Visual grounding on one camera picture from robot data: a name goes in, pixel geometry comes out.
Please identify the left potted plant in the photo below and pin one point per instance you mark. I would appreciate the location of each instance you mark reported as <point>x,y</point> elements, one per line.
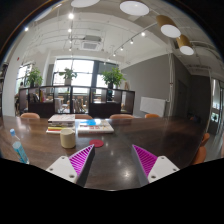
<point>34,78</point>

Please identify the stack of books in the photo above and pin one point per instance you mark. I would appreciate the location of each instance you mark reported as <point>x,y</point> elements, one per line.
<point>58,122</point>

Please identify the cream ceramic mug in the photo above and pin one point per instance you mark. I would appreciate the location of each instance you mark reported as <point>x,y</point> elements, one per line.
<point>67,138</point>

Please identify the round white ceiling lamp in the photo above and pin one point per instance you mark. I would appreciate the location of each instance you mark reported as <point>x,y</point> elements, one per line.
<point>134,7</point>

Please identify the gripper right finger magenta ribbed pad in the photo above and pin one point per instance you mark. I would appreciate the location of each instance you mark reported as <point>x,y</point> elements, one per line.
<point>150,167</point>

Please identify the ceiling air conditioner unit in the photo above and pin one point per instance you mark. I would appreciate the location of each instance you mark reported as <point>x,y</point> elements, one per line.
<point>91,43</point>

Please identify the orange chair right side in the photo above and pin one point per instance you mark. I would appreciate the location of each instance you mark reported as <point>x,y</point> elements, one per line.
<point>201,153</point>

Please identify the red round coaster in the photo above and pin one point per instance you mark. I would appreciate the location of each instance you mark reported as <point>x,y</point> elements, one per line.
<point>97,143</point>

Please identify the gold pendant lamp near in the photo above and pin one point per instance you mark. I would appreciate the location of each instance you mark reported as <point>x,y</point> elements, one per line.
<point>167,26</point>

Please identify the orange chair far right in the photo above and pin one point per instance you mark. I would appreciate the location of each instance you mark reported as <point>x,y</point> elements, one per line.
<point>151,116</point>

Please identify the orange chair centre right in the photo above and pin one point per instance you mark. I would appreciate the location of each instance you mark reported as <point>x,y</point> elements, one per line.
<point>121,116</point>

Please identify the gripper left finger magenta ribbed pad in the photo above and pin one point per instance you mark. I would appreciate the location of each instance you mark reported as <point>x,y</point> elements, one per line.
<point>74,168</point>

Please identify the orange chair behind books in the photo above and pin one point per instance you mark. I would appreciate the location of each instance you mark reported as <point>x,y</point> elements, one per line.
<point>83,116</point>

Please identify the dark wooden shelf divider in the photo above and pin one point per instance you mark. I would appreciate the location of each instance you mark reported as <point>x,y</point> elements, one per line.
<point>94,101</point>

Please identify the right potted plant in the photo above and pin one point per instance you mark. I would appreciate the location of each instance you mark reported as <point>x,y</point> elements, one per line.
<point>114,77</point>

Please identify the round ceiling lamp top left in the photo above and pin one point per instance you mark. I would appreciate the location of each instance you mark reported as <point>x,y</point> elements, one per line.
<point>83,3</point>

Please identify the gold pendant lamp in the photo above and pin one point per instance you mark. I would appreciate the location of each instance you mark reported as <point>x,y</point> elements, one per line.
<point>167,26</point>
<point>184,45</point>

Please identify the white board against wall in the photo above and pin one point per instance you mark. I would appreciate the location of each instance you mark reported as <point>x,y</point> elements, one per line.
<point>153,106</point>

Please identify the orange chair far left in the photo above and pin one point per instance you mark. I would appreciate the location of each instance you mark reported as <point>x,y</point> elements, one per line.
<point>30,116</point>

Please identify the clear water bottle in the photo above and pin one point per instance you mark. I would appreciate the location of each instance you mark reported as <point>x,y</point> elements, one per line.
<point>18,148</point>

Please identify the middle potted plant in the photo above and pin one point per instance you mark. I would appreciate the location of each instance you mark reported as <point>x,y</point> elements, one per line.
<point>68,75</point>

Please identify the gold pendant lamp far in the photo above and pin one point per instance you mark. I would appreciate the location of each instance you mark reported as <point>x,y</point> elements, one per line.
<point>184,45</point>

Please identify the potted plant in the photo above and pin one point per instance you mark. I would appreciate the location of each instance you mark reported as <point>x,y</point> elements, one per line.
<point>34,78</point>
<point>114,77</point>
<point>68,75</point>

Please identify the large flat magazine book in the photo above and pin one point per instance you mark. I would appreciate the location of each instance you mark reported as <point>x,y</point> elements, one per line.
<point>95,126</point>

